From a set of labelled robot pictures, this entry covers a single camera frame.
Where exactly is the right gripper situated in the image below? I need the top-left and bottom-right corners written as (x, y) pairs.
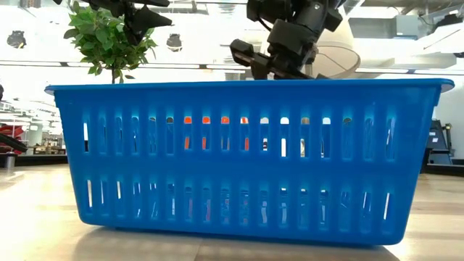
top-left (229, 17), bottom-right (329, 80)

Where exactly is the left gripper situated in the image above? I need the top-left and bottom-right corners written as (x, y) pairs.
top-left (115, 2), bottom-right (173, 47)

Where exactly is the red plastic basket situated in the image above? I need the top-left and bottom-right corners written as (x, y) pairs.
top-left (183, 115), bottom-right (251, 152)

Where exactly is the blue plastic basket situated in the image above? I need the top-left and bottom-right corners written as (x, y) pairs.
top-left (43, 78), bottom-right (456, 247)

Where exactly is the black hanging ceiling fixture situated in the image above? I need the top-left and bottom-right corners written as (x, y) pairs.
top-left (6, 30), bottom-right (28, 49)
top-left (166, 33), bottom-right (183, 52)

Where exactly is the green leafy artificial plant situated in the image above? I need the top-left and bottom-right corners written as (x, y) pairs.
top-left (62, 1), bottom-right (160, 85)

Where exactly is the white shade table lamp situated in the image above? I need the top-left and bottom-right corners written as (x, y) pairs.
top-left (305, 14), bottom-right (363, 80)

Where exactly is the black background machine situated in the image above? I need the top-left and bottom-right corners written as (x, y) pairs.
top-left (421, 119), bottom-right (456, 172)

